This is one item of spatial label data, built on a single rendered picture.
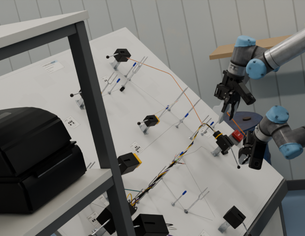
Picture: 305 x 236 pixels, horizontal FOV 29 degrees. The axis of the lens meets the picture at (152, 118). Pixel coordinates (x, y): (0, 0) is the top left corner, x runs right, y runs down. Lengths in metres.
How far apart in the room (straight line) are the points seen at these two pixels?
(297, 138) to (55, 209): 1.13
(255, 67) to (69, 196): 1.04
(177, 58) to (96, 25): 0.71
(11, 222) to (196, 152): 1.25
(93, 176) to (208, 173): 1.01
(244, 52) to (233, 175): 0.52
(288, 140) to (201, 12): 2.42
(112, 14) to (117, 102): 2.37
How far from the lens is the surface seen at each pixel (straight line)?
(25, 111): 1.46
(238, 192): 2.44
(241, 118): 3.98
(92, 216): 1.91
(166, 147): 2.34
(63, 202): 1.34
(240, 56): 2.34
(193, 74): 4.57
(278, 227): 2.77
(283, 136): 2.18
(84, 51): 1.41
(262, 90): 4.50
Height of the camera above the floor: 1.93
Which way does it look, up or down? 15 degrees down
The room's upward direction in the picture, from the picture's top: 12 degrees counter-clockwise
